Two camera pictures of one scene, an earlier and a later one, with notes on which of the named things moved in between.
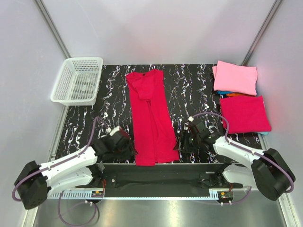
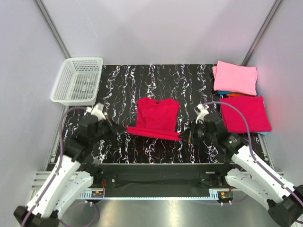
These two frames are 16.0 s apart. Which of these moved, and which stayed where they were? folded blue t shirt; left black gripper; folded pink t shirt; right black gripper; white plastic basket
Moved: left black gripper; right black gripper
Stayed: white plastic basket; folded blue t shirt; folded pink t shirt
